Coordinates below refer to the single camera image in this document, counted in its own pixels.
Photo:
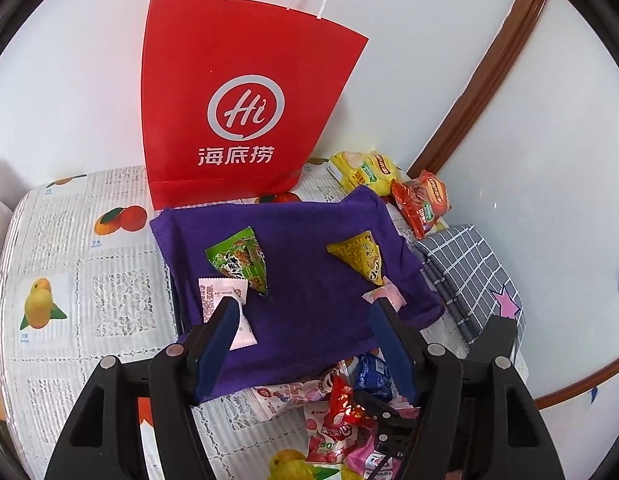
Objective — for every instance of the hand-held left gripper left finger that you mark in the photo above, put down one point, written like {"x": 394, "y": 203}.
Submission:
{"x": 217, "y": 345}

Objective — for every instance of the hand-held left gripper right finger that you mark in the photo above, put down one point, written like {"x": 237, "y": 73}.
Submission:
{"x": 397, "y": 350}

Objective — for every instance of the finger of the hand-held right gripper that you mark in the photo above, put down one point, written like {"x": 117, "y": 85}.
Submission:
{"x": 384, "y": 415}

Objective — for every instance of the blue snack packet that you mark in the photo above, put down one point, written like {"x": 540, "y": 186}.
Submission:
{"x": 372, "y": 375}

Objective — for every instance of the red snack packet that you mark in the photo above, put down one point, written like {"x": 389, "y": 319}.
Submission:
{"x": 342, "y": 400}

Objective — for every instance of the large pink snack packet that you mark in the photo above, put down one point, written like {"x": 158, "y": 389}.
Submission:
{"x": 369, "y": 460}

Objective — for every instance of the white snack packet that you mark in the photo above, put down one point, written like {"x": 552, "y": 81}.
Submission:
{"x": 212, "y": 295}

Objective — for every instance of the pale pink candy packet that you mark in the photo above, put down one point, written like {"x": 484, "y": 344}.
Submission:
{"x": 392, "y": 294}

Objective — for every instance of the white pink printed packet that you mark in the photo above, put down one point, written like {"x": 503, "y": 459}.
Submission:
{"x": 284, "y": 392}

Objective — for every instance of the green triangular snack packet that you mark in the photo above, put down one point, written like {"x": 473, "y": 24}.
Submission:
{"x": 239, "y": 260}

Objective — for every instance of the yellow triangular snack packet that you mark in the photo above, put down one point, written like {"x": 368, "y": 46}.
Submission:
{"x": 362, "y": 257}

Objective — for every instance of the purple towel tray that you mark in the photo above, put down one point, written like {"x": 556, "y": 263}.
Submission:
{"x": 309, "y": 285}

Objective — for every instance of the grey checked cloth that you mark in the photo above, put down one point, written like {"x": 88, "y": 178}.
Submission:
{"x": 459, "y": 260}

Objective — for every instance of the wooden baseboard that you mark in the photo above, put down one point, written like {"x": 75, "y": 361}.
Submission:
{"x": 574, "y": 387}

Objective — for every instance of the red orange snack bag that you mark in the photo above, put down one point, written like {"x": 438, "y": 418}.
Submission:
{"x": 422, "y": 200}

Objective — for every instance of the fruit print tablecloth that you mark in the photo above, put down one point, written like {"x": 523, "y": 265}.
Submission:
{"x": 64, "y": 360}

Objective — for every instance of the yellow snack bag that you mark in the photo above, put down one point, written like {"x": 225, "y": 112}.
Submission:
{"x": 364, "y": 170}

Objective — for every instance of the red paper bag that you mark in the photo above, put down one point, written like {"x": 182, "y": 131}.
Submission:
{"x": 239, "y": 60}

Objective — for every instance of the wooden door frame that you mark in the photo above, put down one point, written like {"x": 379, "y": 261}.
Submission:
{"x": 489, "y": 70}

